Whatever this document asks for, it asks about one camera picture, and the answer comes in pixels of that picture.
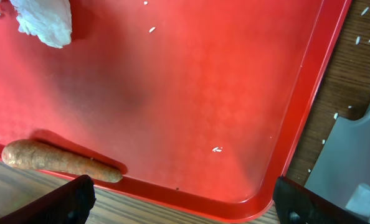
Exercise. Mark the white tissue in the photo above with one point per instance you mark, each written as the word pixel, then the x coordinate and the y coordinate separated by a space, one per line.
pixel 49 20

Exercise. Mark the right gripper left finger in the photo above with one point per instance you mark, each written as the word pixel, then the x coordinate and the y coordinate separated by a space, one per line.
pixel 68 204

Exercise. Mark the orange carrot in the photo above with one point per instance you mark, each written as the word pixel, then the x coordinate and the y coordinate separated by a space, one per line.
pixel 33 155

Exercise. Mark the red serving tray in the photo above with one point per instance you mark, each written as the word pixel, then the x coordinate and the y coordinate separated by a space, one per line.
pixel 200 104

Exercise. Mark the grey dishwasher rack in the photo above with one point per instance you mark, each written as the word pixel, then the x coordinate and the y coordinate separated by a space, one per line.
pixel 341 174

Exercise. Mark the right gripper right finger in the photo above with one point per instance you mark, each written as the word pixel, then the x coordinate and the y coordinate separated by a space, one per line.
pixel 297 205

